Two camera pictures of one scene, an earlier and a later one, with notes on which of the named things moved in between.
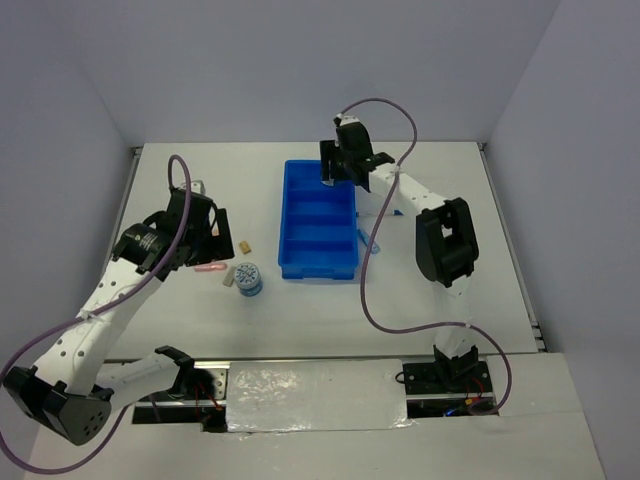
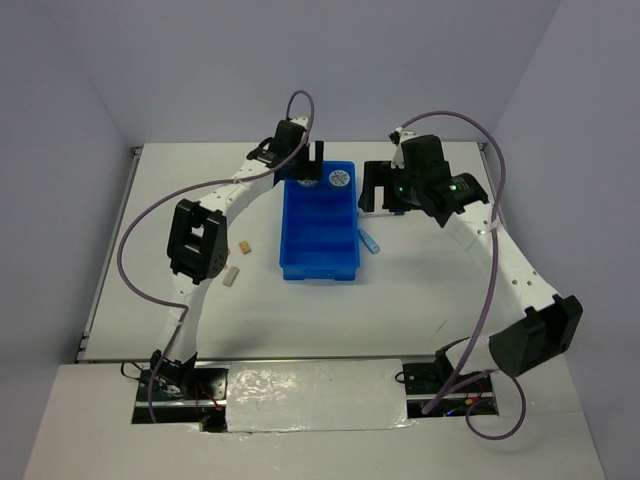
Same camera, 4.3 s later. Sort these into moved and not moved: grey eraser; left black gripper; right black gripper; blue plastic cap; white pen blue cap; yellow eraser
Moved: left black gripper; right black gripper
Not moved: white pen blue cap; yellow eraser; blue plastic cap; grey eraser
